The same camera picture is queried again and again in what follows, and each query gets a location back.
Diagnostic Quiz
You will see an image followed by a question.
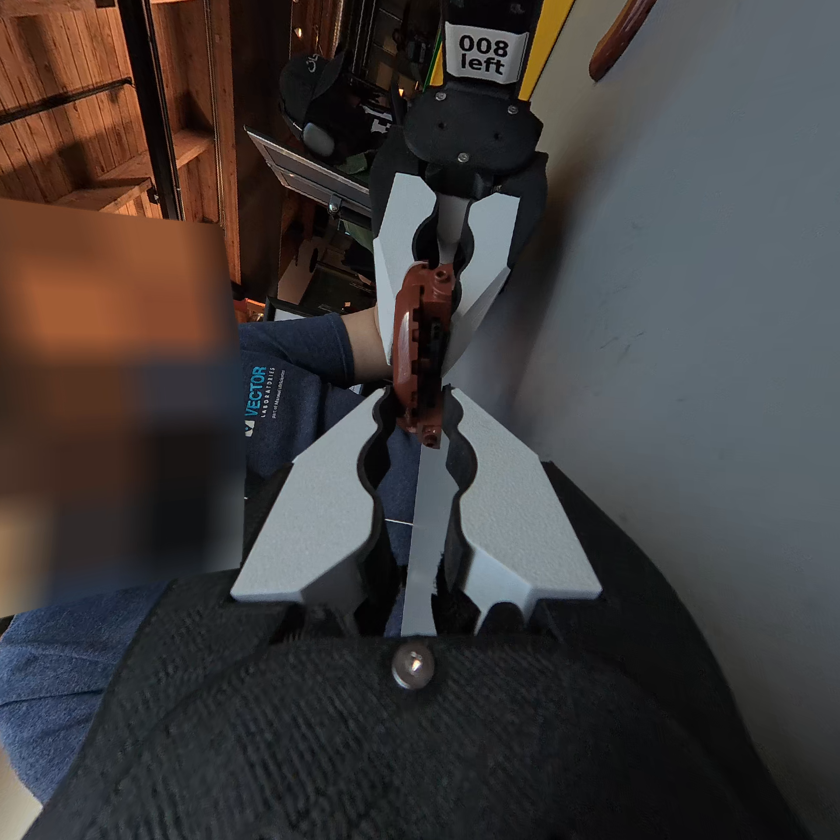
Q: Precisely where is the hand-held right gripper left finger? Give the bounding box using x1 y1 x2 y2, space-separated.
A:
230 386 398 618

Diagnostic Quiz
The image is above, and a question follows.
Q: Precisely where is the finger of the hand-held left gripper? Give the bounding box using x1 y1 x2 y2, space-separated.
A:
441 193 524 383
372 172 439 366

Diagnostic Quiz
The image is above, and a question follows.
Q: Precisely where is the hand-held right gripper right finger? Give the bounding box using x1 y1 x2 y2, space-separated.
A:
441 386 603 634

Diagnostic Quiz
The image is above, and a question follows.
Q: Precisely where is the brown and black brick assembly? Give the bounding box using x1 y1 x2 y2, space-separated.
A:
392 261 458 452

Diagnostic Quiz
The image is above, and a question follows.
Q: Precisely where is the grey desk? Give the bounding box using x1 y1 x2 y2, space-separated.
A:
400 0 840 840

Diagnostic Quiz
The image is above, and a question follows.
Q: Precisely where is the metal framed panel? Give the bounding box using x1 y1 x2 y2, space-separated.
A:
246 126 375 221

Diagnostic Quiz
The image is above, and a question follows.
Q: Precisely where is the black cap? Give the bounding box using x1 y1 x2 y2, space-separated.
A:
279 49 352 161

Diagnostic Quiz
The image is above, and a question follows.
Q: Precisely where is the black steel beam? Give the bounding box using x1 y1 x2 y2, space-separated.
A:
118 0 186 221

